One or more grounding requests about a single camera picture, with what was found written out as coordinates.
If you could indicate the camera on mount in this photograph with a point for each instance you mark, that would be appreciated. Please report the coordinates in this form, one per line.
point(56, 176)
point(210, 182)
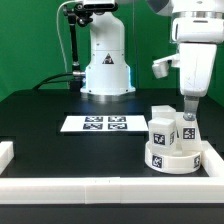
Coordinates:
point(99, 4)

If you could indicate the white U-shaped fence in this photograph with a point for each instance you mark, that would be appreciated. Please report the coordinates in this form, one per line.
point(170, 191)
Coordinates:
point(208, 189)

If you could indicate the white marker base plate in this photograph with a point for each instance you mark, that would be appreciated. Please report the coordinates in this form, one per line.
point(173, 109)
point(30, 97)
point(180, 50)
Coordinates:
point(130, 123)

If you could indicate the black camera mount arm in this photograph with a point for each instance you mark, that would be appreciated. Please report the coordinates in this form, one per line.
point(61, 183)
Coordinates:
point(76, 16)

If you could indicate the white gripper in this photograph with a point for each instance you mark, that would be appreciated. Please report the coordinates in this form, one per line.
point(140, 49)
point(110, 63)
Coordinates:
point(197, 40)

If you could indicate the white round stool seat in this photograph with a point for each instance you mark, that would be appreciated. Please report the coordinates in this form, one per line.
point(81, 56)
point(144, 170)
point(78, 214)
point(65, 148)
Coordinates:
point(180, 162)

